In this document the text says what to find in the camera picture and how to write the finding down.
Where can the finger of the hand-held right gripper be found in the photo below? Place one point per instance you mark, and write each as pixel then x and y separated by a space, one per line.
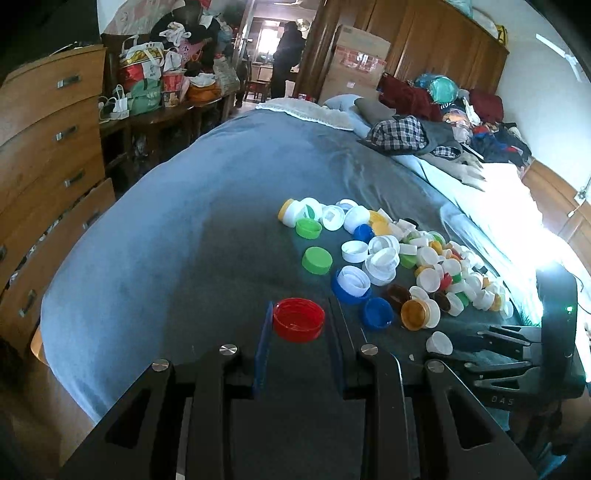
pixel 498 369
pixel 505 338

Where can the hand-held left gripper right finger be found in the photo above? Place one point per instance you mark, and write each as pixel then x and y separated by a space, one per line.
pixel 336 350

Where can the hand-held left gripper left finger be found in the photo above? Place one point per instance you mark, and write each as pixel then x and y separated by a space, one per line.
pixel 263 350

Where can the red bottle cap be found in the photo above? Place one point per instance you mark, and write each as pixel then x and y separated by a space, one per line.
pixel 298 319

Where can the white bottle cap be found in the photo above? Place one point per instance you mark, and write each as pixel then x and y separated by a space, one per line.
pixel 439 343

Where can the pile of bottle caps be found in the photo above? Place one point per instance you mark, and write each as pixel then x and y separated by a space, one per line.
pixel 383 263

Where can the white bed sheet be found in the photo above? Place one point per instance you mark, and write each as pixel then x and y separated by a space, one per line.
pixel 489 221

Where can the wooden headboard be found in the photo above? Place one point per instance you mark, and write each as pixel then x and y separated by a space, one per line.
pixel 554 198

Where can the grey blue blanket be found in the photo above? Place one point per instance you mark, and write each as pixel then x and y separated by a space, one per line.
pixel 184 230

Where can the beige cloth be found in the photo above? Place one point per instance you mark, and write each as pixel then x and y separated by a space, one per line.
pixel 466 170

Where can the heap of colourful clothes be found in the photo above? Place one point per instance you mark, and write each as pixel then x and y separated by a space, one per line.
pixel 489 134

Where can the dark grey cloth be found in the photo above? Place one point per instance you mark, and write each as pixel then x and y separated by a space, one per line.
pixel 438 134

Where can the checkered cloth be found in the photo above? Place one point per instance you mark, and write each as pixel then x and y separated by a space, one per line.
pixel 399 134

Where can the white fleece throw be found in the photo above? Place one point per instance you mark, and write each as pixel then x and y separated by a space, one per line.
pixel 300 110

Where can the dark wooden side table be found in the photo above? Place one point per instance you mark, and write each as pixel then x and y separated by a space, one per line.
pixel 157 122

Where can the dark red cloth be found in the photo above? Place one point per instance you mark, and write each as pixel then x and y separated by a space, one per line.
pixel 406 99

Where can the teal bag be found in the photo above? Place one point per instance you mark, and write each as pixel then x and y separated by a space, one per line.
pixel 438 87

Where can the orange bag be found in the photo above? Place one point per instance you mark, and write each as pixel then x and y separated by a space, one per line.
pixel 203 92

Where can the wooden chair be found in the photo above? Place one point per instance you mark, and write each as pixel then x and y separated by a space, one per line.
pixel 256 85

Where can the green shopping bag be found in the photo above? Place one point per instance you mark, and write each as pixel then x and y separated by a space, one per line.
pixel 145 97

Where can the red printed cardboard box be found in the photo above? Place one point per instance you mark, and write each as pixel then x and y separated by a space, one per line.
pixel 358 67

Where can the yellow black bag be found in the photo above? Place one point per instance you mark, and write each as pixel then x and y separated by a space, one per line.
pixel 501 34

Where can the wooden dresser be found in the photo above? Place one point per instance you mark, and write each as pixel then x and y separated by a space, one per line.
pixel 46 138

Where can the wooden wardrobe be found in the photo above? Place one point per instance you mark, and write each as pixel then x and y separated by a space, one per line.
pixel 438 41

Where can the plain brown cardboard box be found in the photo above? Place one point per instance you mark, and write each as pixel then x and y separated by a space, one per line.
pixel 362 39

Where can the red white shopping bag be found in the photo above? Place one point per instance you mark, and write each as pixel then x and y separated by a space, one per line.
pixel 141 60

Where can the heap of dark clothes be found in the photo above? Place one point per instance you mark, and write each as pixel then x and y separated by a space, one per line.
pixel 184 25

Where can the pale pink round panel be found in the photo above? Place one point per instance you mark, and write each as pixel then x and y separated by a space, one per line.
pixel 134 18

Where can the black television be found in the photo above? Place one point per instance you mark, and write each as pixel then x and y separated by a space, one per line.
pixel 55 27

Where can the white wall tube light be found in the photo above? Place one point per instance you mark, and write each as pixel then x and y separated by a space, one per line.
pixel 556 50

